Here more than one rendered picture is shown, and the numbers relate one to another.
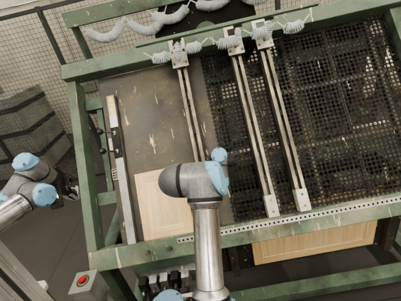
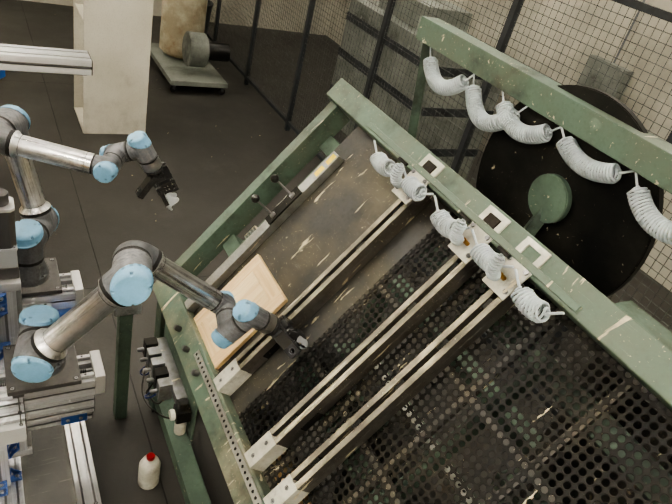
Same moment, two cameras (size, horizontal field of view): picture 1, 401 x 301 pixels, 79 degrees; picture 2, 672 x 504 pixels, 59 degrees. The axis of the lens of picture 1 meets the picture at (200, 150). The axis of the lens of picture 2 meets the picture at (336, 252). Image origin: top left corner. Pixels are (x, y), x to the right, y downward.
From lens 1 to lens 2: 1.56 m
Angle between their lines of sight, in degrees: 44
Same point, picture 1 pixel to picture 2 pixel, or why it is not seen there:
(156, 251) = (182, 337)
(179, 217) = not seen: hidden behind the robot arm
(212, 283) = (48, 333)
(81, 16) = (435, 36)
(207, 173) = (119, 269)
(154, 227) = (208, 319)
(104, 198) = (231, 245)
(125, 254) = (173, 306)
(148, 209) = not seen: hidden behind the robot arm
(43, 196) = (99, 172)
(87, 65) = (353, 100)
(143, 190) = (243, 276)
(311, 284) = not seen: outside the picture
